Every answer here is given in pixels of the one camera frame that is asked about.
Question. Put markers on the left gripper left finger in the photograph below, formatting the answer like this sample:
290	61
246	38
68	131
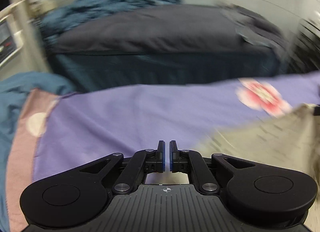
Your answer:
155	158

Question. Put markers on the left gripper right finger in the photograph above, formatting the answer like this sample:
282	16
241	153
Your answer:
178	158

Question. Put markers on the beige polka dot shirt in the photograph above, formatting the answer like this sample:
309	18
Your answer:
290	141

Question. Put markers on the purple floral bed sheet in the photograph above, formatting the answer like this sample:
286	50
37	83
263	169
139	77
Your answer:
56	133

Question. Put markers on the teal bed sheet edge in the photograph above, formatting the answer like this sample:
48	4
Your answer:
14	93

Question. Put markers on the teal blue blanket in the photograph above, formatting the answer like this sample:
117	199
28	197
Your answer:
62	19

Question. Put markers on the white cabinet with door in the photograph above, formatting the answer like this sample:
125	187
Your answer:
21	47

